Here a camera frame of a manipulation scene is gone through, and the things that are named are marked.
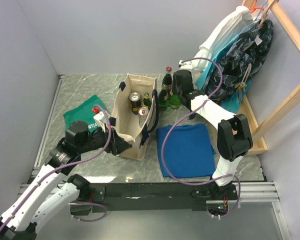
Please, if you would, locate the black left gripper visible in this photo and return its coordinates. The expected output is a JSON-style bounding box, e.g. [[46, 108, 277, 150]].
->
[[78, 121, 132, 155]]

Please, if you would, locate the dark cola glass bottle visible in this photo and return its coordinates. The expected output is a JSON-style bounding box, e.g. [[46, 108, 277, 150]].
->
[[162, 66, 173, 95]]

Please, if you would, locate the beige canvas tote bag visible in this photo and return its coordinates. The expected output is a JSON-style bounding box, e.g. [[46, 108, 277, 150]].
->
[[110, 73, 160, 161]]

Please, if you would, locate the green glass bottle front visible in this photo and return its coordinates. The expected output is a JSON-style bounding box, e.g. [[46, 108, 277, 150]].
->
[[158, 84, 169, 111]]

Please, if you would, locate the red silver beverage can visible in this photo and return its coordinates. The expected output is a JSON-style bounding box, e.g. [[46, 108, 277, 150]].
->
[[138, 107, 149, 128]]

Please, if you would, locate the green glass bottle gold cap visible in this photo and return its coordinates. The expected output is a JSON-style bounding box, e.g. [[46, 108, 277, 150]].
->
[[142, 92, 152, 110]]

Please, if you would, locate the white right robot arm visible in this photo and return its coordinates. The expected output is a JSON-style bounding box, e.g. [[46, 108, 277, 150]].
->
[[172, 69, 253, 199]]

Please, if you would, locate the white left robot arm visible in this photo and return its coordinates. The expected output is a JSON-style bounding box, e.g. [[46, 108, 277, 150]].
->
[[0, 121, 132, 240]]

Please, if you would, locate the green folded t-shirt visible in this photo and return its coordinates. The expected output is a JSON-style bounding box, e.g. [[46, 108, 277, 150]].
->
[[63, 95, 108, 132]]

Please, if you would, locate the dark patterned hanging shirt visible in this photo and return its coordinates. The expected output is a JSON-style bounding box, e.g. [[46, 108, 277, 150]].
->
[[210, 19, 274, 113]]

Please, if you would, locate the turquoise hanging shirt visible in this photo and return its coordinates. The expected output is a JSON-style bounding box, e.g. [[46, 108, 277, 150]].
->
[[195, 33, 249, 113]]

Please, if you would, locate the blue folded t-shirt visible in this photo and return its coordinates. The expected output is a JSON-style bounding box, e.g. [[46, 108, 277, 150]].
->
[[164, 123, 216, 179]]

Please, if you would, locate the white hanging shirt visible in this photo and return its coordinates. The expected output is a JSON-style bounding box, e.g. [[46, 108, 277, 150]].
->
[[195, 5, 253, 59]]

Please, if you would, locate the wooden clothes rack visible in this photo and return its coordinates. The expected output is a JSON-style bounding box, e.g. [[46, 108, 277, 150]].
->
[[243, 0, 300, 155]]

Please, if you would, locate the orange clothes hanger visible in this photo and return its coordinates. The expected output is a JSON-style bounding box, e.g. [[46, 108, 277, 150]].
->
[[249, 0, 264, 14]]

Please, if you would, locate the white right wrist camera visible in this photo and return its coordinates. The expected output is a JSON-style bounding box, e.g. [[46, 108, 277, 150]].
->
[[178, 60, 193, 72]]

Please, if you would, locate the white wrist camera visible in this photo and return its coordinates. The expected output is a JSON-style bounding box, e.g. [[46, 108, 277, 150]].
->
[[92, 105, 111, 132], [178, 60, 193, 72]]

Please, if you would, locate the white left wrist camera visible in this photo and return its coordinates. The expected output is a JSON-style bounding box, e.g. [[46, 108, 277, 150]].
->
[[92, 105, 111, 132]]

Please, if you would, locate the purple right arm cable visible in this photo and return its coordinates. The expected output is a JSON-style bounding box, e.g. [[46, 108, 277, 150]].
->
[[161, 57, 241, 220]]

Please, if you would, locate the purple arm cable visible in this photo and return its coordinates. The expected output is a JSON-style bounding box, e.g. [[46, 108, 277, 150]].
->
[[161, 57, 241, 220], [0, 103, 113, 238]]

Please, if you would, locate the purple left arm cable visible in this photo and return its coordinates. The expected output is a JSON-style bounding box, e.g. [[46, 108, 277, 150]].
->
[[0, 103, 113, 238]]

